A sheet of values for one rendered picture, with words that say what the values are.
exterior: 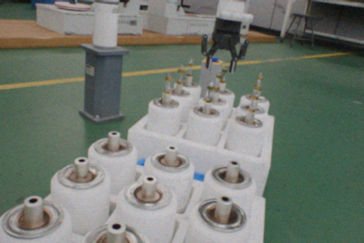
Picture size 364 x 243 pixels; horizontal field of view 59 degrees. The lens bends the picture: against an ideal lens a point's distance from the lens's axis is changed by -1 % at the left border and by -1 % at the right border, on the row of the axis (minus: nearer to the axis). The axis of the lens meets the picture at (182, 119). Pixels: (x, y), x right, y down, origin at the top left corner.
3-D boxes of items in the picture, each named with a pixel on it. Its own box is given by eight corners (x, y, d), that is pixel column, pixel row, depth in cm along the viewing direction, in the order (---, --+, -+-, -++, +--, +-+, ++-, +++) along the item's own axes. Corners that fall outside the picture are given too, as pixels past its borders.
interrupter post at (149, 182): (138, 199, 51) (140, 180, 50) (143, 190, 53) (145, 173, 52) (152, 203, 50) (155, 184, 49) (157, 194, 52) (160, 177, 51)
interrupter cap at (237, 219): (191, 225, 47) (192, 221, 46) (202, 197, 53) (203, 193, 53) (244, 240, 45) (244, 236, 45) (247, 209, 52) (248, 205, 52)
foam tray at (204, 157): (123, 184, 97) (127, 129, 90) (166, 136, 132) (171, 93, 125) (255, 222, 88) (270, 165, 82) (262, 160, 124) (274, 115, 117)
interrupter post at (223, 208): (212, 219, 48) (216, 201, 47) (214, 210, 51) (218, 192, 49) (227, 223, 48) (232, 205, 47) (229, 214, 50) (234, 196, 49)
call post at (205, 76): (190, 135, 136) (201, 61, 124) (194, 129, 142) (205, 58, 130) (206, 139, 134) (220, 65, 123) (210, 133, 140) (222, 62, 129)
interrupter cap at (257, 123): (247, 130, 83) (248, 127, 83) (229, 119, 89) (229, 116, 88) (268, 127, 87) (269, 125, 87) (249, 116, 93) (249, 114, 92)
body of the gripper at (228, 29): (239, 16, 96) (233, 48, 99) (212, 13, 94) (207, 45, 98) (247, 19, 89) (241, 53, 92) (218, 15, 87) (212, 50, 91)
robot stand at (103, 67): (78, 112, 142) (79, 43, 131) (106, 107, 152) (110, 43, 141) (95, 125, 133) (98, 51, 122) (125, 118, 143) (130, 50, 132)
